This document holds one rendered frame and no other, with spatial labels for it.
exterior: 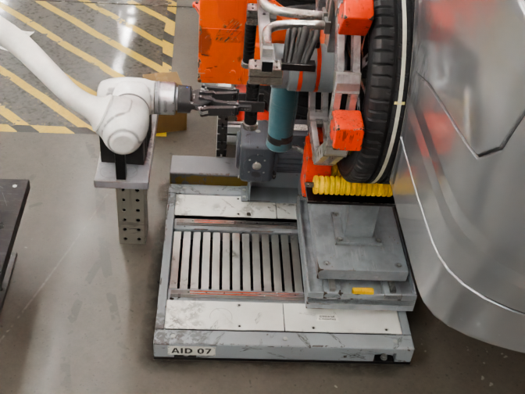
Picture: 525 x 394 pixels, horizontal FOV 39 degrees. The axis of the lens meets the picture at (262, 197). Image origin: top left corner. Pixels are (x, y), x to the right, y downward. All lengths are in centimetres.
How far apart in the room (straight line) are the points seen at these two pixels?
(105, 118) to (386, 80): 70
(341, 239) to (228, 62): 74
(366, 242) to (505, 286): 115
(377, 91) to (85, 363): 124
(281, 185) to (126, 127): 121
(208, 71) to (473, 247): 149
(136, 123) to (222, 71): 88
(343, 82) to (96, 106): 62
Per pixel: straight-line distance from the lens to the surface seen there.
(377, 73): 190
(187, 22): 430
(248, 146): 263
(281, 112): 237
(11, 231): 247
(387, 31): 192
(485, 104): 135
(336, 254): 250
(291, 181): 293
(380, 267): 249
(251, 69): 197
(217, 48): 265
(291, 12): 215
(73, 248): 282
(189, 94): 202
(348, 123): 192
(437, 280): 158
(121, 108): 188
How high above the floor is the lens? 193
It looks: 39 degrees down
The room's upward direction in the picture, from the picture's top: 6 degrees clockwise
